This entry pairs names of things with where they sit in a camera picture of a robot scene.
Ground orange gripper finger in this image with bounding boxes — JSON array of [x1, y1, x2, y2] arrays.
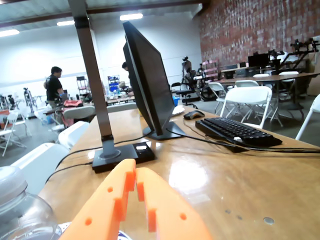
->
[[136, 166, 214, 240], [58, 158, 137, 240]]

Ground vitaminwater bottle dark label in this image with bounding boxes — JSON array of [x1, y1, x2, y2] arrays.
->
[[0, 165, 63, 240]]

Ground white paper plate stack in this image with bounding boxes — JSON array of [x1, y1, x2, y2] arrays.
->
[[171, 105, 186, 117]]

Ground desk lamp black base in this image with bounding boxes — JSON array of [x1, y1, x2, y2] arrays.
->
[[67, 0, 156, 174]]

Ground black orange computer mouse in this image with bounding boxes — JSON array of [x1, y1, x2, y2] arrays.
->
[[183, 109, 206, 121]]

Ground black keyboard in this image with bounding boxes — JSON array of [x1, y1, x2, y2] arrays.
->
[[194, 116, 284, 148]]

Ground red bag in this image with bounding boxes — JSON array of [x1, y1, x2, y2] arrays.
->
[[62, 99, 84, 108]]

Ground black round wheel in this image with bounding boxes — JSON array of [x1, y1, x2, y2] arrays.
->
[[200, 84, 216, 102]]

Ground black shelf rack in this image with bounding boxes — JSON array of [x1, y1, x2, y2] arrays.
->
[[76, 76, 89, 99]]

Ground shelf rack blue bins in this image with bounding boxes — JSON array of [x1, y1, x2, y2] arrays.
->
[[107, 75, 121, 93]]

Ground person in black T-shirt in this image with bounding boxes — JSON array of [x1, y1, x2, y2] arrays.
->
[[44, 66, 64, 118]]

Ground black computer monitor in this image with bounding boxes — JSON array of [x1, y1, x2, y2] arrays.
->
[[121, 21, 187, 141]]

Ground pink shelf rack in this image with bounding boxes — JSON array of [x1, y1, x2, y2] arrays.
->
[[201, 59, 219, 82]]

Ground brown folding table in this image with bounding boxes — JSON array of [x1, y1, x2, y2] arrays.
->
[[216, 71, 320, 111]]

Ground black monitor on far table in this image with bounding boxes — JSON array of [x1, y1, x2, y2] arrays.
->
[[247, 53, 270, 69]]

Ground black metal rig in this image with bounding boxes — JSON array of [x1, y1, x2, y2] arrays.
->
[[281, 37, 320, 75]]

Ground black lamp cable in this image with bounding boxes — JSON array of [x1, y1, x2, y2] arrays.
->
[[45, 161, 94, 184]]

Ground black monitor cable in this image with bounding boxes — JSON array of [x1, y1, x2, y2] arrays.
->
[[54, 131, 152, 171], [165, 127, 320, 154]]

